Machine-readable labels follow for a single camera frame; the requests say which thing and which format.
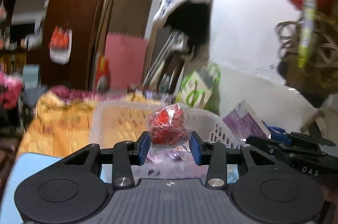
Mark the white DANGROUS tote bag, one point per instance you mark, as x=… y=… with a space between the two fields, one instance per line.
x=191 y=17

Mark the orange yellow blanket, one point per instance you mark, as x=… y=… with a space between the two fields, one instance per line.
x=60 y=128

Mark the brown hanging bag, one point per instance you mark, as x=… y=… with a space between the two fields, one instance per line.
x=318 y=79

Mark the metal crutches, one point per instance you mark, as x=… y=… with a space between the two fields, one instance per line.
x=176 y=43

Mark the magenta floral quilt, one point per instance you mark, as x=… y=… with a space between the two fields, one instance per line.
x=68 y=94

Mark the pink foam mat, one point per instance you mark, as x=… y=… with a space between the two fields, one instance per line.
x=126 y=55

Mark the teal box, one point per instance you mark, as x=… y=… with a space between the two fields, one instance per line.
x=31 y=76

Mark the red and white plastic bag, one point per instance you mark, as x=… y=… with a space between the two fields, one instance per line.
x=60 y=45

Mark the green white shopping bag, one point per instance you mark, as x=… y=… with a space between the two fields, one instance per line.
x=200 y=89

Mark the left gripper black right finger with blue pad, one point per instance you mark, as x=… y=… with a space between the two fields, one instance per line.
x=212 y=155

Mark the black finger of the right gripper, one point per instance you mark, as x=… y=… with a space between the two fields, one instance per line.
x=266 y=145

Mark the red item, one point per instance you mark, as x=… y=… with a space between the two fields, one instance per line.
x=170 y=127

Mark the purple packet in plastic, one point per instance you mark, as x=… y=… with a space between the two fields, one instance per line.
x=169 y=156

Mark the red orange printed bag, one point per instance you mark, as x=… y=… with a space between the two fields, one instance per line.
x=102 y=79

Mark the purple tissue box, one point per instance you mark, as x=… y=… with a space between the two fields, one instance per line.
x=243 y=123

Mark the white plastic lattice basket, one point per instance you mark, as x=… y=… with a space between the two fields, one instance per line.
x=117 y=121

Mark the brown wooden board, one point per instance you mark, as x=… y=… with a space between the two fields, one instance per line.
x=129 y=17

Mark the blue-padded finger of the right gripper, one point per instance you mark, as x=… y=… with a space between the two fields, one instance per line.
x=278 y=134

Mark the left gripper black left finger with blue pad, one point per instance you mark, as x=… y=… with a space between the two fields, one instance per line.
x=125 y=155

